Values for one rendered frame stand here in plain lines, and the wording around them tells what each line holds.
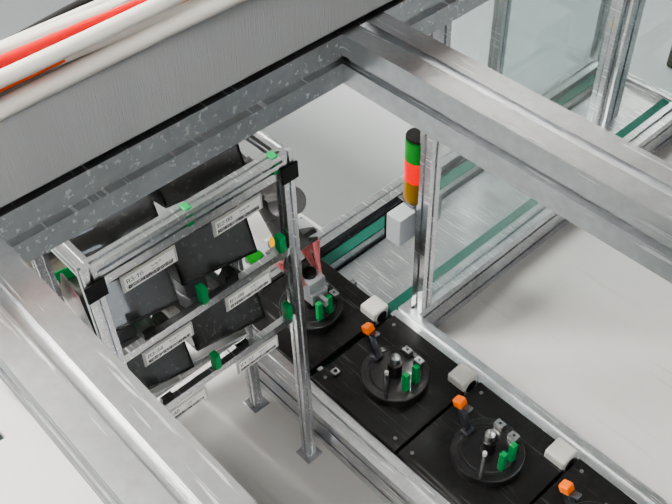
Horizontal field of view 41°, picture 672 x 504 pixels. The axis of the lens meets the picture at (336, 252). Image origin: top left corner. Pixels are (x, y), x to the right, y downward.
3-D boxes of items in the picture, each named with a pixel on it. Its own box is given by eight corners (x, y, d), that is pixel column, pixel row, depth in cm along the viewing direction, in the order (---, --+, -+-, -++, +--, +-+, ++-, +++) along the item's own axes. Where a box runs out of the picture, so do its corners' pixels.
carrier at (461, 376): (311, 383, 186) (309, 345, 177) (393, 320, 197) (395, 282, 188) (395, 457, 173) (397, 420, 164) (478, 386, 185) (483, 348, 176)
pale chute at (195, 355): (156, 360, 187) (147, 340, 186) (213, 332, 191) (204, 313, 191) (185, 366, 160) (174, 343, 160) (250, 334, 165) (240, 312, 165)
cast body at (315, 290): (293, 290, 194) (291, 268, 189) (308, 280, 196) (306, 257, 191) (319, 312, 190) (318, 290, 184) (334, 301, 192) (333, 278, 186)
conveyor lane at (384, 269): (239, 340, 206) (234, 312, 199) (482, 171, 244) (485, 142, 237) (323, 417, 191) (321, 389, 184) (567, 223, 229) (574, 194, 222)
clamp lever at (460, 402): (459, 429, 172) (451, 399, 168) (466, 423, 173) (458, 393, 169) (473, 436, 169) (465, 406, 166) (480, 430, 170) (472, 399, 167)
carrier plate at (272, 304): (235, 314, 199) (234, 308, 198) (315, 260, 210) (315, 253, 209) (307, 378, 187) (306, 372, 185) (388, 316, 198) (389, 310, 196)
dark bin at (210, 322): (145, 302, 171) (131, 268, 168) (206, 273, 176) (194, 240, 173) (196, 351, 148) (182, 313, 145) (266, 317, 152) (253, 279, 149)
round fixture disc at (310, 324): (266, 309, 198) (265, 303, 196) (313, 276, 204) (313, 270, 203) (308, 345, 190) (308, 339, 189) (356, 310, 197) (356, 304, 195)
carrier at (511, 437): (396, 458, 173) (398, 421, 164) (479, 387, 184) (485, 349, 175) (493, 544, 161) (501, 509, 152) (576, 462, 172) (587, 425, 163)
